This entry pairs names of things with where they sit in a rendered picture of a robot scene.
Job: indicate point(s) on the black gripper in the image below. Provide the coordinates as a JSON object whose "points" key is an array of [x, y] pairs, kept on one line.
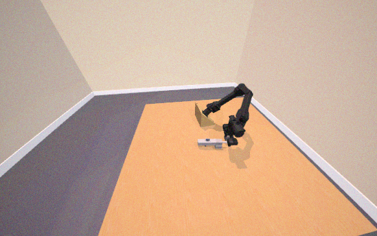
{"points": [[228, 132]]}

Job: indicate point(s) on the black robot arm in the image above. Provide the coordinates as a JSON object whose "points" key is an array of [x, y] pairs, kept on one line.
{"points": [[235, 123]]}

